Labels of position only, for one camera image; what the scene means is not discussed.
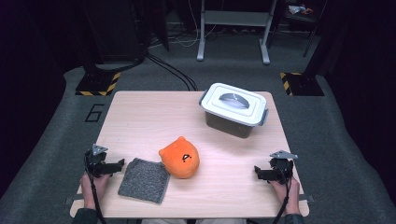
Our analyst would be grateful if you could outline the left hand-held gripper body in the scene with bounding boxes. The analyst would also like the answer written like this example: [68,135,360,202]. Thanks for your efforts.
[84,144,110,179]

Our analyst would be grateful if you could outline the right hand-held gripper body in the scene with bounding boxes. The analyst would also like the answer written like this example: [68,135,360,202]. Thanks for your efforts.
[269,149,299,185]

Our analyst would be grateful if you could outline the grey fluffy cloth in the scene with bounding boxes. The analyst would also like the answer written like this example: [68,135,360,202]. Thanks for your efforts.
[118,157,171,205]

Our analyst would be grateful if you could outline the orange plush toy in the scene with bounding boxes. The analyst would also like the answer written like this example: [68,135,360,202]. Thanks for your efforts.
[158,135,201,179]

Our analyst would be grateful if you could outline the storage box with white lid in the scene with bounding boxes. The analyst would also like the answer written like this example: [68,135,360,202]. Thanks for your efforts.
[199,82,269,139]

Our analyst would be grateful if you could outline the person's left hand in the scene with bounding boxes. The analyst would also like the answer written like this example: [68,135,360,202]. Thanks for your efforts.
[79,172,111,210]

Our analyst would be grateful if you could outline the person's right hand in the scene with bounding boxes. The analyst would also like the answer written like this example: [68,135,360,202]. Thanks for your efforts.
[270,177,302,216]

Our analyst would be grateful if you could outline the black yellow-striped stand base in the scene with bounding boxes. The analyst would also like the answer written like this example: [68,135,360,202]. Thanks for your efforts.
[75,72,121,97]
[279,72,325,97]

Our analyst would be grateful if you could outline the dark equipment cabinet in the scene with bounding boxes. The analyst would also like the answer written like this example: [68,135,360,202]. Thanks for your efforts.
[81,0,148,63]

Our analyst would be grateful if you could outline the dark stand with colourful item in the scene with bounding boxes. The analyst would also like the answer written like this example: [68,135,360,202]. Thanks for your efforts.
[281,0,328,57]

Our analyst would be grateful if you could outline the left hand-held gripper black cable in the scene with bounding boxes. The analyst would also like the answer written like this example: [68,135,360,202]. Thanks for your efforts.
[84,151,107,224]

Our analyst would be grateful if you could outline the hand-held gripper black cable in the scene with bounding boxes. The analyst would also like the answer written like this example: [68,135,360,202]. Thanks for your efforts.
[84,151,107,224]
[273,167,294,224]

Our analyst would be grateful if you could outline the right hand-held gripper black cable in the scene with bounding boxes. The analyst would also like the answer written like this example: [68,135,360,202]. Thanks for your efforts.
[273,167,294,224]

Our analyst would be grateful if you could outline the black floor cables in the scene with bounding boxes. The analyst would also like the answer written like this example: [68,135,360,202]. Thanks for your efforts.
[146,52,199,91]

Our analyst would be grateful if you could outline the white metal stand frame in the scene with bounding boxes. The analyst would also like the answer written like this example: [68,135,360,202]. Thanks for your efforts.
[196,0,278,65]

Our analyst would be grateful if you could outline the white cable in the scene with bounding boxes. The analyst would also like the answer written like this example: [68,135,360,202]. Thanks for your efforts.
[174,0,219,49]

